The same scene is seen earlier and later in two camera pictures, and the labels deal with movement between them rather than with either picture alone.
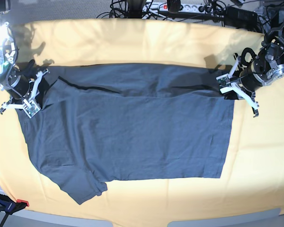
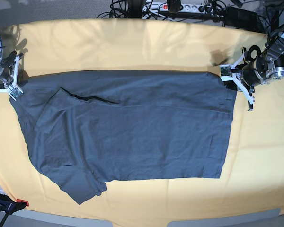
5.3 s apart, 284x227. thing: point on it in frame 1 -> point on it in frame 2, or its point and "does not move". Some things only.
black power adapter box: x=238 y=17 does not move
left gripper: x=20 y=87 -> x=4 y=73
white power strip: x=163 y=6 does not move
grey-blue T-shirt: x=102 y=122 does not move
